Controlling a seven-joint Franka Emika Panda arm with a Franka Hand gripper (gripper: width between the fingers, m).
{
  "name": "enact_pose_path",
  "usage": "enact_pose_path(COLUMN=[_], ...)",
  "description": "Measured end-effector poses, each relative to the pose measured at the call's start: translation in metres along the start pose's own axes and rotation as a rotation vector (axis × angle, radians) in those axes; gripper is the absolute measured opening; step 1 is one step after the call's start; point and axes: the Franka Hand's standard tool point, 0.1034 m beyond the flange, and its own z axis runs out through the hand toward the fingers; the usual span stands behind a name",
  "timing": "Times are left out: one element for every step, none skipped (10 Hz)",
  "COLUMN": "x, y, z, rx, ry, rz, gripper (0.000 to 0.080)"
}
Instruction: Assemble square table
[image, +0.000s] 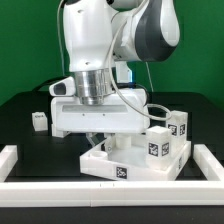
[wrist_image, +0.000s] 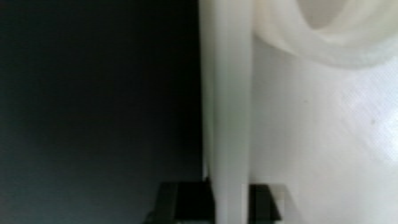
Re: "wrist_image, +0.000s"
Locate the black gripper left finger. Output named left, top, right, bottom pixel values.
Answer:
left=142, top=180, right=214, bottom=224

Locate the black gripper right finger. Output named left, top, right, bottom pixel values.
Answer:
left=246, top=183, right=287, bottom=224

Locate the white square table top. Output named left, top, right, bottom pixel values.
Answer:
left=198, top=0, right=398, bottom=224

